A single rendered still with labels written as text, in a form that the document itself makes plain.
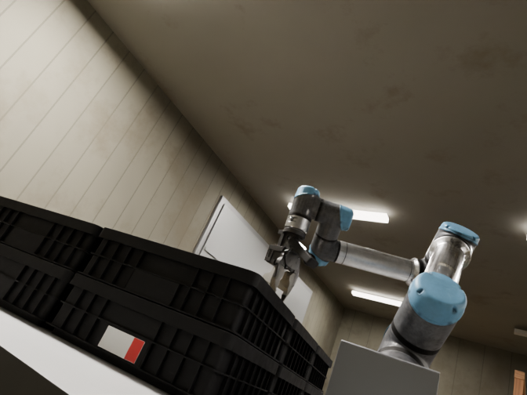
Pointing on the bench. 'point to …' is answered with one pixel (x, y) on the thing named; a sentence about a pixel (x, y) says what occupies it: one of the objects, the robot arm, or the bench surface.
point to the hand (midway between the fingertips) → (278, 295)
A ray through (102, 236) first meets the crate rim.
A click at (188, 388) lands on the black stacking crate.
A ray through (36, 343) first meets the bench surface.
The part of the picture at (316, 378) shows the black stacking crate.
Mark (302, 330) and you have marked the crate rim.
